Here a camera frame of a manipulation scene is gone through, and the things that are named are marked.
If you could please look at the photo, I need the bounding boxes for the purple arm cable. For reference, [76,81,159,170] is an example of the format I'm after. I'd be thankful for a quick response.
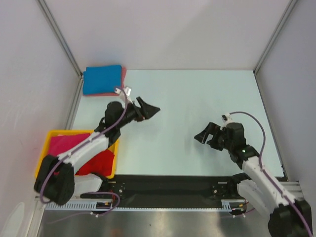
[39,86,129,215]
[229,111,313,237]

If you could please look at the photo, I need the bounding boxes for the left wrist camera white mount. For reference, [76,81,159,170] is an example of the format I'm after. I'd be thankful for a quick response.
[115,86,133,104]

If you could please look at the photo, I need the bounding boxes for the blue t-shirt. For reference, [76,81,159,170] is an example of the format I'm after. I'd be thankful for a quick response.
[82,65,124,96]

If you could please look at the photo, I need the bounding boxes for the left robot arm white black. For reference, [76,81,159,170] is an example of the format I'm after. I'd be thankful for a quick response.
[34,97,160,205]

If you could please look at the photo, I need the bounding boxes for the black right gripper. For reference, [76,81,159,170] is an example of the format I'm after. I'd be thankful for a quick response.
[194,121,233,151]

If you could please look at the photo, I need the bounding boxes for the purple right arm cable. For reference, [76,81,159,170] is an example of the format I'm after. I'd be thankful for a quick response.
[229,111,313,237]

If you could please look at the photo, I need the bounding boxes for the right aluminium frame post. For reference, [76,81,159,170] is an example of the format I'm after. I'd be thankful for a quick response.
[253,0,299,76]

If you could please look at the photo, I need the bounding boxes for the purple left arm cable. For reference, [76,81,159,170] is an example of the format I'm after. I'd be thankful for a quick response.
[39,86,129,215]

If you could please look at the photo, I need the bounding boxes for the red t-shirt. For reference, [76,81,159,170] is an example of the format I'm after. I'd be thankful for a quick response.
[76,150,115,177]

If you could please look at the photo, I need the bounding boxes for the aluminium front rail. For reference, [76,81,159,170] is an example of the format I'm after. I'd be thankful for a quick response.
[34,180,304,202]

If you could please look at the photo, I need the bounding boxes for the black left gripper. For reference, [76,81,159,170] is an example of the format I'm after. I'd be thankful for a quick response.
[116,97,160,129]

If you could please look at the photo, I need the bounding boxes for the folded salmon pink t-shirt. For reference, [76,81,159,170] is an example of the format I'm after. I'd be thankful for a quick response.
[83,67,127,97]

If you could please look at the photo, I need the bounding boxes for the grey slotted cable duct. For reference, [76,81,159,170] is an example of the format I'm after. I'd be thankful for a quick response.
[45,199,246,212]

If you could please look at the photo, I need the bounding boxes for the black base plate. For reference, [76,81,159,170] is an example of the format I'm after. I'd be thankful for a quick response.
[80,174,257,208]

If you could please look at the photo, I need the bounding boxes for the magenta t-shirt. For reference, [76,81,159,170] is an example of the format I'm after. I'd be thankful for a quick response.
[48,133,90,156]

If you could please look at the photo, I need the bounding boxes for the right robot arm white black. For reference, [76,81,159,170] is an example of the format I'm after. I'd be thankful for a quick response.
[194,122,313,237]

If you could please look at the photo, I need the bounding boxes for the yellow plastic bin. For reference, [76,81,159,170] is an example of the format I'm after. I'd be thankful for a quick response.
[35,130,119,179]

